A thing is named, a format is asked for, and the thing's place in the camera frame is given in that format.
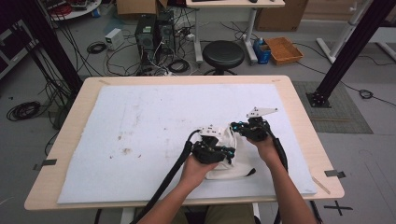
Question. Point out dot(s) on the orange basket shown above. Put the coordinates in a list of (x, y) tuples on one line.
[(283, 50)]

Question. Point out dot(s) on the person's right hand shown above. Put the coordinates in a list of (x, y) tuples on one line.
[(264, 151)]

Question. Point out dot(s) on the grey tape strip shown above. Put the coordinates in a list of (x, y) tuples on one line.
[(335, 174), (46, 163)]

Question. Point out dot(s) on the white table leg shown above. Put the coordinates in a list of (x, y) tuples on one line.
[(127, 216)]

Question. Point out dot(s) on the open brown cardboard box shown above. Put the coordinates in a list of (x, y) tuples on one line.
[(137, 6)]

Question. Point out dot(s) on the person's left hand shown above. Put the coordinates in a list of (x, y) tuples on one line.
[(196, 171)]

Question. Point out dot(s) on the blue bin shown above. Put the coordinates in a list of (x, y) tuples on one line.
[(262, 51)]

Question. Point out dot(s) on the black computer tower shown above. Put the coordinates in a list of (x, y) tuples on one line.
[(166, 31), (145, 37)]

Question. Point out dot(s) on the white foam mat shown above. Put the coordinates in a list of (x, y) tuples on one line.
[(134, 124)]

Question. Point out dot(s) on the thin wooden stick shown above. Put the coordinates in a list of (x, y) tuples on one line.
[(321, 185)]

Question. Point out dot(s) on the black round stool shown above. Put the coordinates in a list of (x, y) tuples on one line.
[(223, 53)]

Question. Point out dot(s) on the round white table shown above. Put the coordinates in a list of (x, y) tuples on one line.
[(79, 11)]

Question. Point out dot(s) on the black frame post with foot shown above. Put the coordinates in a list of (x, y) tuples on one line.
[(348, 53)]

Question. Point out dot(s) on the white metal stand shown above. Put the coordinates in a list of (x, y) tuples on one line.
[(342, 34)]

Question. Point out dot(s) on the white printed tank top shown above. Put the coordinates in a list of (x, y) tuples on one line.
[(241, 161)]

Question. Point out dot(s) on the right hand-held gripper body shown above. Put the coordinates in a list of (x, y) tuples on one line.
[(257, 129)]

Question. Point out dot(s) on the white desk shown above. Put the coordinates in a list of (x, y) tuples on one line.
[(233, 3)]

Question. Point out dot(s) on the small white box device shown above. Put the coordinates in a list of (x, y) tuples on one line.
[(114, 38)]

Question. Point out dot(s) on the black tape cross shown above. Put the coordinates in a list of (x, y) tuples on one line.
[(338, 207)]

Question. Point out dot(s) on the person's olive pants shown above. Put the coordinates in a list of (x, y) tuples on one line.
[(230, 214)]

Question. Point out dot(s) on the large brown cardboard box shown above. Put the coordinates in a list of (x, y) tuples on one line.
[(281, 15)]

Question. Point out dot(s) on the grey floor mat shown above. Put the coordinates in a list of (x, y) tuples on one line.
[(339, 115)]

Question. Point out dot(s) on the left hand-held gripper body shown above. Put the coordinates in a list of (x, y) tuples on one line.
[(207, 152)]

